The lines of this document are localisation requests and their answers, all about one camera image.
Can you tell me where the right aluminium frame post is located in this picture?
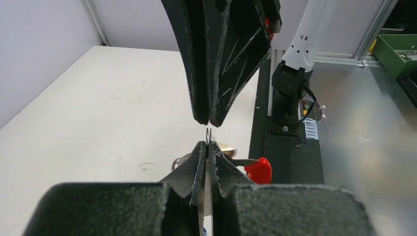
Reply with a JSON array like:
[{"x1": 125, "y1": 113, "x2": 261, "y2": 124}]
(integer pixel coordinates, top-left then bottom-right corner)
[{"x1": 315, "y1": 0, "x2": 397, "y2": 68}]

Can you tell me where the black plastic bin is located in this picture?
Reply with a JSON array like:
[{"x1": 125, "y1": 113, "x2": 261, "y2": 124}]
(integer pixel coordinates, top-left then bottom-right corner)
[{"x1": 396, "y1": 75, "x2": 417, "y2": 107}]

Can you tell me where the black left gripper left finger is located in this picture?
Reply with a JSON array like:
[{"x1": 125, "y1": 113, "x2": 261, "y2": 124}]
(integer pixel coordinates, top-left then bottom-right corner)
[{"x1": 24, "y1": 141, "x2": 207, "y2": 236}]

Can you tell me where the aluminium frame post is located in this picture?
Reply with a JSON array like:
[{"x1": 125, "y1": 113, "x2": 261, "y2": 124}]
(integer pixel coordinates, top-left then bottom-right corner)
[
  {"x1": 315, "y1": 0, "x2": 397, "y2": 68},
  {"x1": 81, "y1": 0, "x2": 111, "y2": 46}
]

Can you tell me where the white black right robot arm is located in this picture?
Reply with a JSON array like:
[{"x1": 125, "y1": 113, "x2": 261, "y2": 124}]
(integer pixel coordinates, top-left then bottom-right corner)
[{"x1": 162, "y1": 0, "x2": 337, "y2": 127}]

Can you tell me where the green plastic bin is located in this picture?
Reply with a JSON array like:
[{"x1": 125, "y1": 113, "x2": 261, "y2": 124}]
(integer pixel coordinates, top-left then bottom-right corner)
[{"x1": 373, "y1": 34, "x2": 417, "y2": 79}]

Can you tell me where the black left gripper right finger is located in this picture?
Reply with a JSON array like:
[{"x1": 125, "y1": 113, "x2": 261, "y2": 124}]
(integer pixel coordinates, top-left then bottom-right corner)
[{"x1": 208, "y1": 142, "x2": 375, "y2": 236}]

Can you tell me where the left aluminium frame post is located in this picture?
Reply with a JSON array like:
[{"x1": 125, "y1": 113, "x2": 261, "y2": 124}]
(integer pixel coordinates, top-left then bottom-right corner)
[{"x1": 81, "y1": 0, "x2": 111, "y2": 46}]

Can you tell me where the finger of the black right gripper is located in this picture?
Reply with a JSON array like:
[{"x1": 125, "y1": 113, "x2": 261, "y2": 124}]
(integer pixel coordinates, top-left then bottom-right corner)
[
  {"x1": 208, "y1": 0, "x2": 282, "y2": 127},
  {"x1": 162, "y1": 0, "x2": 215, "y2": 125}
]

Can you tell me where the key with yellow tag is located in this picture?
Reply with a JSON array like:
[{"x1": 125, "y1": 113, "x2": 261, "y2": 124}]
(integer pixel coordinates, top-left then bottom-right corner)
[{"x1": 219, "y1": 143, "x2": 237, "y2": 157}]

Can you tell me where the steel key holder red handle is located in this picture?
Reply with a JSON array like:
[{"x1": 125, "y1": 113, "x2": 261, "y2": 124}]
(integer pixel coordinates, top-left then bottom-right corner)
[{"x1": 164, "y1": 129, "x2": 272, "y2": 236}]

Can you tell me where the right white cable duct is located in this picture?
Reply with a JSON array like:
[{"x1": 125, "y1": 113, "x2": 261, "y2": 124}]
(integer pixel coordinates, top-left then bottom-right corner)
[{"x1": 303, "y1": 118, "x2": 319, "y2": 140}]

